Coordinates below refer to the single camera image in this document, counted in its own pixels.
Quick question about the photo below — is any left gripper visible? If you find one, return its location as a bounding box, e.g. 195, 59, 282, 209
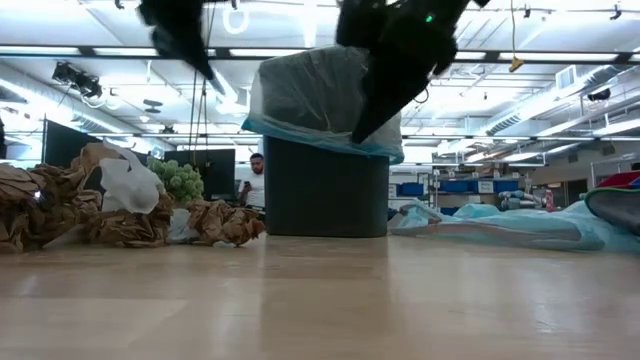
137, 0, 217, 82

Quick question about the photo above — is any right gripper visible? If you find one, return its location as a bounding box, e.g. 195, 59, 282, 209
335, 0, 471, 145

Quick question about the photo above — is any translucent trash bag blue hem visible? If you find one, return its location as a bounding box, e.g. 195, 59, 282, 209
241, 44, 405, 165

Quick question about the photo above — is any dark grey trash bin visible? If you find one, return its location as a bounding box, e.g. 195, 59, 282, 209
263, 134, 391, 239

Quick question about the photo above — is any white plastic sheet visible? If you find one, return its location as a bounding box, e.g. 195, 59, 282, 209
98, 142, 166, 215

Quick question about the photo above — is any pale paper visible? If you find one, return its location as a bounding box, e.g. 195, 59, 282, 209
167, 207, 202, 245

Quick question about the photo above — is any light blue trash bag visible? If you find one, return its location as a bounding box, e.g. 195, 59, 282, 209
388, 198, 640, 254

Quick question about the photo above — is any green artificial plant in pot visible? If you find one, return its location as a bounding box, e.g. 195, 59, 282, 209
147, 158, 205, 204

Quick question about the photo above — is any person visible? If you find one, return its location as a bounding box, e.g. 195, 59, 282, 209
237, 153, 266, 209

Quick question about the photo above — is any large black monitor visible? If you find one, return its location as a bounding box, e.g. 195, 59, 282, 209
42, 118, 151, 169

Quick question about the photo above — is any red bin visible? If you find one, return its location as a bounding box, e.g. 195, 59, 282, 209
597, 171, 640, 190

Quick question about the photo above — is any grey-backed work glove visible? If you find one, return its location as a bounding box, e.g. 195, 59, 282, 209
583, 187, 640, 237

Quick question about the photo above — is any black ceiling camera rig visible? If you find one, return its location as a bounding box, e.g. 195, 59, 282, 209
52, 62, 104, 99

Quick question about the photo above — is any yellow hanging cord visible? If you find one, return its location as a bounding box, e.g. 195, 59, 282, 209
508, 0, 525, 74

